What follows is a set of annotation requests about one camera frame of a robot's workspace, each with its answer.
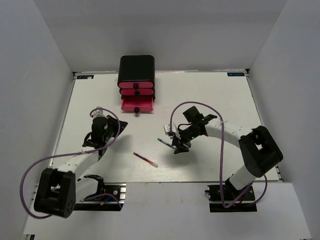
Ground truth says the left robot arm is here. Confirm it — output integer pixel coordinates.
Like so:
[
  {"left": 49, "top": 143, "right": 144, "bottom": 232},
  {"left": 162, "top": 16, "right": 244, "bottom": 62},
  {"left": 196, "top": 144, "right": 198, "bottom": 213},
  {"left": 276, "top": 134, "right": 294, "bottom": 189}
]
[{"left": 33, "top": 115, "right": 128, "bottom": 218}]

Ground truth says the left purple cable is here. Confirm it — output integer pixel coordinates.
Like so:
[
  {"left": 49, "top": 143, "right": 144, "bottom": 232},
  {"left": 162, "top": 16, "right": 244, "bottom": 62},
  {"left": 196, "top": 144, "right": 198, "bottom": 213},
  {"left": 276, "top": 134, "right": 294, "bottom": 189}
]
[{"left": 19, "top": 107, "right": 123, "bottom": 220}]

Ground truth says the blue label sticker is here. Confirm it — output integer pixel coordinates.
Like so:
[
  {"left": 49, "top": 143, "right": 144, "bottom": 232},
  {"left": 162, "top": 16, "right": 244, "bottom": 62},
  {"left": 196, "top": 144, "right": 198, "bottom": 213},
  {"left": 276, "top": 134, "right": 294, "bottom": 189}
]
[
  {"left": 227, "top": 72, "right": 245, "bottom": 77},
  {"left": 76, "top": 75, "right": 94, "bottom": 80}
]

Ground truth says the purple cable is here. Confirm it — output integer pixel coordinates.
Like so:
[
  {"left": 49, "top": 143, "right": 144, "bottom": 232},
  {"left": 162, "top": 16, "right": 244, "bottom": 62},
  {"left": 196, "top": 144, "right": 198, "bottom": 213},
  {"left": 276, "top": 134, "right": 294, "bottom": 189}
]
[
  {"left": 19, "top": 107, "right": 123, "bottom": 220},
  {"left": 169, "top": 101, "right": 268, "bottom": 209}
]

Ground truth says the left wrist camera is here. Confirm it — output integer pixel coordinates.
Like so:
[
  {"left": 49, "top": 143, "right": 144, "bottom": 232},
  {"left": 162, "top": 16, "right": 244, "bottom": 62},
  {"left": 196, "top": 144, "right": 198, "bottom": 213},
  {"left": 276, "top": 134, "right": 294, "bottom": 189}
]
[{"left": 89, "top": 106, "right": 106, "bottom": 119}]

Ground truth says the red pen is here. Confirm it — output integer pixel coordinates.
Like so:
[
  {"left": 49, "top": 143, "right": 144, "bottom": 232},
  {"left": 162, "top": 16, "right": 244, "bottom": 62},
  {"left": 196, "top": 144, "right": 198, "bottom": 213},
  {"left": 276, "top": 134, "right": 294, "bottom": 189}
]
[{"left": 133, "top": 152, "right": 159, "bottom": 168}]

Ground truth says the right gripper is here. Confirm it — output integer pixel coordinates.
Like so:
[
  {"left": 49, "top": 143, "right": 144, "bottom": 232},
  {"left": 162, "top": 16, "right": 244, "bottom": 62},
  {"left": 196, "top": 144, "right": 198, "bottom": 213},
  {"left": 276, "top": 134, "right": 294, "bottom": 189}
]
[{"left": 172, "top": 123, "right": 199, "bottom": 154}]

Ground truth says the pink drawer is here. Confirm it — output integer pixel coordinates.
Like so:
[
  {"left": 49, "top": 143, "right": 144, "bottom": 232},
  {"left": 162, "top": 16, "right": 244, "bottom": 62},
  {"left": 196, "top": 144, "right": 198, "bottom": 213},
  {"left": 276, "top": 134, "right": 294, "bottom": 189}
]
[
  {"left": 118, "top": 81, "right": 154, "bottom": 90},
  {"left": 120, "top": 88, "right": 154, "bottom": 96},
  {"left": 121, "top": 95, "right": 154, "bottom": 114}
]

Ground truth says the right blue label sticker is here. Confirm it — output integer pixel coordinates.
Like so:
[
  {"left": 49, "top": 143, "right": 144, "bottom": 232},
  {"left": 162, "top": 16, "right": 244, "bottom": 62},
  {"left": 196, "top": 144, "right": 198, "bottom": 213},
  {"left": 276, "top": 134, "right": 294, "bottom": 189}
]
[{"left": 227, "top": 72, "right": 245, "bottom": 77}]

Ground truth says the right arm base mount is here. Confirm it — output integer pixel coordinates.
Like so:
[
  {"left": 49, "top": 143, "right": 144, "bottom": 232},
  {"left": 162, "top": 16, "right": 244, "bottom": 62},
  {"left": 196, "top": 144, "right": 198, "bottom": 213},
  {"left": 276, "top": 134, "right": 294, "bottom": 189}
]
[{"left": 204, "top": 183, "right": 258, "bottom": 214}]

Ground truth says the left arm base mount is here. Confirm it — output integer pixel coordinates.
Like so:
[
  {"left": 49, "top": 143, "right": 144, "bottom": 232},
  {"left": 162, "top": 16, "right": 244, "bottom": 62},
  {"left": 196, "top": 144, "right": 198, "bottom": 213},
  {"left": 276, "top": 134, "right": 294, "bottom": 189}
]
[{"left": 74, "top": 183, "right": 127, "bottom": 212}]

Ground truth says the left blue label sticker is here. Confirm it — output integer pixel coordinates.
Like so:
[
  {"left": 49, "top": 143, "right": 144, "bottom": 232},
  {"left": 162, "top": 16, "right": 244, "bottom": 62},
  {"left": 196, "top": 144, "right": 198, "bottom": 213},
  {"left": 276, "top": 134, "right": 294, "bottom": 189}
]
[{"left": 76, "top": 75, "right": 94, "bottom": 80}]

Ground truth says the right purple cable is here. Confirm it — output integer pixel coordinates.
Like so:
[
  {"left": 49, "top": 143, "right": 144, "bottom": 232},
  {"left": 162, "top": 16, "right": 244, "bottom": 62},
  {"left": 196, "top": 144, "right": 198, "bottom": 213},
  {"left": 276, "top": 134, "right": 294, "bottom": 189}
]
[{"left": 169, "top": 101, "right": 268, "bottom": 209}]

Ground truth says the black drawer cabinet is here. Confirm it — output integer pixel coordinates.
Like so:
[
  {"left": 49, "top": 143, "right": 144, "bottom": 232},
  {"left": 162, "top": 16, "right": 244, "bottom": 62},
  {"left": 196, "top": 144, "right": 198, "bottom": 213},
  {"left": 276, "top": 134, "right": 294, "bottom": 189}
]
[{"left": 117, "top": 55, "right": 156, "bottom": 99}]

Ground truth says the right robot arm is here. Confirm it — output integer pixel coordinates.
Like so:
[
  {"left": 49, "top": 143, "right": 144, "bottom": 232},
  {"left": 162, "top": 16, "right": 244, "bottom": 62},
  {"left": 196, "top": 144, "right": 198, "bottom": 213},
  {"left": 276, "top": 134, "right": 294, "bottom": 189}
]
[{"left": 164, "top": 106, "right": 284, "bottom": 200}]

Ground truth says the green pen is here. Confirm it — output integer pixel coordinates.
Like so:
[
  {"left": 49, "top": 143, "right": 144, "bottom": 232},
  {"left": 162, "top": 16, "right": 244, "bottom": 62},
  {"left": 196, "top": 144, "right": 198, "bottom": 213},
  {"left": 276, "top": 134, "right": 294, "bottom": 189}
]
[{"left": 157, "top": 138, "right": 175, "bottom": 149}]

